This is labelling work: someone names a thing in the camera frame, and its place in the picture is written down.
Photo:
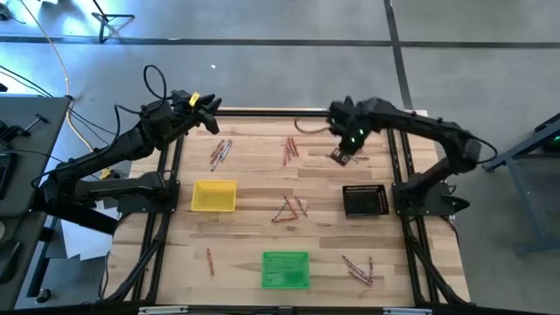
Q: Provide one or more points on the crayons upper left cluster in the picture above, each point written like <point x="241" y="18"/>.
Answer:
<point x="215" y="164"/>

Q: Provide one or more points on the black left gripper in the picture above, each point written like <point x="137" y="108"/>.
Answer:
<point x="186" y="109"/>

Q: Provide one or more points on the neighbouring robot workbench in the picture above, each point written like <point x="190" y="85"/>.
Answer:
<point x="516" y="149"/>

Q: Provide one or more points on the yellow tape tag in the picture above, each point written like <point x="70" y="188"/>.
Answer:
<point x="194" y="99"/>

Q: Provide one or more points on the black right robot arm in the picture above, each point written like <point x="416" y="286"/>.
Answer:
<point x="429" y="127"/>

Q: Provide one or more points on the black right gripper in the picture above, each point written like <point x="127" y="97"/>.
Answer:
<point x="350" y="118"/>

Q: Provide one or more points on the black floor stand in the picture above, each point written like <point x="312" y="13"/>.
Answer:
<point x="103" y="26"/>

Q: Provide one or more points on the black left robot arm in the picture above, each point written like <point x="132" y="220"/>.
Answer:
<point x="127" y="144"/>

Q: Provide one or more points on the black aluminium frame rail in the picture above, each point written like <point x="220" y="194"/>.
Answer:
<point x="148" y="236"/>
<point x="403" y="157"/>
<point x="391" y="157"/>
<point x="163" y="232"/>

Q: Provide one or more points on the grey side desk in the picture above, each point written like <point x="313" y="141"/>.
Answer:
<point x="39" y="166"/>

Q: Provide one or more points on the black caster wheel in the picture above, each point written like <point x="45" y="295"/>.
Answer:
<point x="43" y="296"/>

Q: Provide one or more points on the black flat desk device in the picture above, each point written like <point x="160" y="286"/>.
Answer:
<point x="5" y="175"/>

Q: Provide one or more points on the black desk base beam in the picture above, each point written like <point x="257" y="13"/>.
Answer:
<point x="87" y="221"/>

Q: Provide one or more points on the silver metal bracket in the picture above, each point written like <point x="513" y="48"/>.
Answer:
<point x="407" y="311"/>
<point x="162" y="310"/>

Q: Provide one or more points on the black plastic basket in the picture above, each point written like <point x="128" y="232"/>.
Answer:
<point x="365" y="200"/>

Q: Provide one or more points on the orange crayon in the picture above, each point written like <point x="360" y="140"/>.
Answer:
<point x="296" y="148"/>
<point x="218" y="153"/>
<point x="286" y="156"/>
<point x="286" y="219"/>
<point x="210" y="261"/>

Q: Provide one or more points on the green plastic basket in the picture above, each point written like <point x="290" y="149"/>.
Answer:
<point x="285" y="270"/>

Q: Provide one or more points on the red-orange crayon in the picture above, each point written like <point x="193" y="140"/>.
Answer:
<point x="217" y="149"/>

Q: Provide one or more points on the black diagonal frame brace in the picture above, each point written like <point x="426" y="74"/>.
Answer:
<point x="131" y="280"/>
<point x="442" y="280"/>

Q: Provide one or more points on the computer tower green lights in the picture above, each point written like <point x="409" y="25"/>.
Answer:
<point x="552" y="144"/>

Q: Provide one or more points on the yellow plastic basket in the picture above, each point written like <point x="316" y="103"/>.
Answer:
<point x="214" y="196"/>

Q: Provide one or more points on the white paper sheet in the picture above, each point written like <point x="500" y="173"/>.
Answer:
<point x="83" y="240"/>

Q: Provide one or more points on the small yellow object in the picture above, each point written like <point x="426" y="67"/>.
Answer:
<point x="106" y="174"/>

